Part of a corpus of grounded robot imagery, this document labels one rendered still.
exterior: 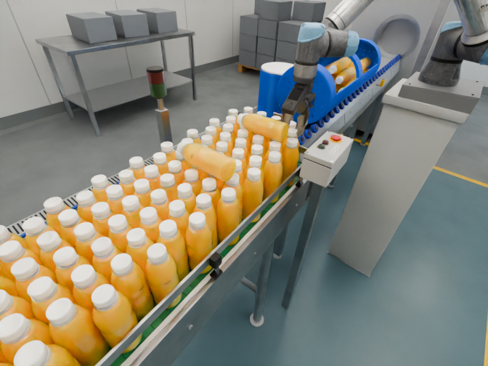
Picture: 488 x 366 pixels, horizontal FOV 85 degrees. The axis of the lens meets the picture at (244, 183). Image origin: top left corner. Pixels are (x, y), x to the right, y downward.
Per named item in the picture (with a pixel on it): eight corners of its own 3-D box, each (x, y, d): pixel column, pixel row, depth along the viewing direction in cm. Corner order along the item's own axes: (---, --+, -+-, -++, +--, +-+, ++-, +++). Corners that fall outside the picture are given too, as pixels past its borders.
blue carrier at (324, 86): (371, 87, 188) (388, 43, 170) (321, 133, 132) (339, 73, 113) (332, 76, 200) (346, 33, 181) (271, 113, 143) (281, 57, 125)
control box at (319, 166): (346, 162, 102) (354, 138, 95) (325, 188, 89) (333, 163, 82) (322, 152, 106) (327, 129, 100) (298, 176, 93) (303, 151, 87)
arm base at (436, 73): (455, 79, 120) (467, 55, 114) (459, 88, 109) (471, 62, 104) (417, 75, 126) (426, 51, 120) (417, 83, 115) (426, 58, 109)
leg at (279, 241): (282, 255, 188) (298, 186, 149) (278, 261, 184) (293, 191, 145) (275, 250, 190) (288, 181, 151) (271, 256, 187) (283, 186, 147)
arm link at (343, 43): (345, 27, 90) (315, 27, 88) (364, 31, 81) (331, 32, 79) (339, 52, 95) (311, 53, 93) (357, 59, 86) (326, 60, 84)
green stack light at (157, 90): (171, 94, 105) (169, 81, 102) (157, 99, 101) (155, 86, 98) (160, 90, 108) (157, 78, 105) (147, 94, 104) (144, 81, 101)
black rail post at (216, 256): (222, 272, 74) (222, 255, 69) (216, 280, 72) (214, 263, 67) (216, 268, 75) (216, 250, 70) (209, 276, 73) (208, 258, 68)
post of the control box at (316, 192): (290, 304, 160) (330, 168, 98) (287, 309, 158) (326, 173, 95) (284, 300, 162) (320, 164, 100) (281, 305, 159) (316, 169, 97)
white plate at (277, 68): (306, 73, 176) (306, 75, 177) (295, 62, 197) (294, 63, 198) (266, 73, 172) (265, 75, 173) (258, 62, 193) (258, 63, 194)
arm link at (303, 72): (311, 67, 83) (288, 62, 86) (309, 82, 86) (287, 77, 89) (322, 62, 88) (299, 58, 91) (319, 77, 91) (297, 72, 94)
